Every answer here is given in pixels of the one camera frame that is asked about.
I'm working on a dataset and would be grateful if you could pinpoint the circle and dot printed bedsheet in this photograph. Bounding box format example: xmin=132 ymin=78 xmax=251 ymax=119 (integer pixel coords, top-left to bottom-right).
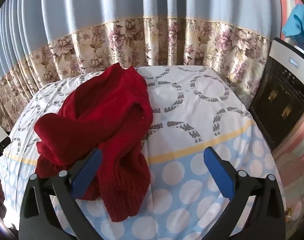
xmin=0 ymin=65 xmax=286 ymax=240

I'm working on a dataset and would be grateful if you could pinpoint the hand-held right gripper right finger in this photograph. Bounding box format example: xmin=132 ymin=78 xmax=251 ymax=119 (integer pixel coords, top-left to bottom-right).
xmin=203 ymin=146 xmax=286 ymax=240

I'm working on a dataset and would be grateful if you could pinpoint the blue curtain with floral border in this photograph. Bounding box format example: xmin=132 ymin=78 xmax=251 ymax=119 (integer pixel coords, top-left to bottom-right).
xmin=0 ymin=0 xmax=284 ymax=133

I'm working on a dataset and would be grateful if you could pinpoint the blue cloth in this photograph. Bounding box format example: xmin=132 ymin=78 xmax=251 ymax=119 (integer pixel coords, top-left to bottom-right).
xmin=282 ymin=4 xmax=304 ymax=46

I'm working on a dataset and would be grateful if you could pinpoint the red knitted sweater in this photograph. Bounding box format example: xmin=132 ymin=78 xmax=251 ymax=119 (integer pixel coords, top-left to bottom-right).
xmin=33 ymin=63 xmax=154 ymax=223

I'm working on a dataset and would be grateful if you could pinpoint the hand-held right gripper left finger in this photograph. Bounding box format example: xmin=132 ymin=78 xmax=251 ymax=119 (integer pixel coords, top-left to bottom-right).
xmin=19 ymin=148 xmax=104 ymax=240

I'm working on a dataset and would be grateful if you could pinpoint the pink striped cloth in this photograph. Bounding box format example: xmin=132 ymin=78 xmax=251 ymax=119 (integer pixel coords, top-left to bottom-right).
xmin=272 ymin=116 xmax=304 ymax=232

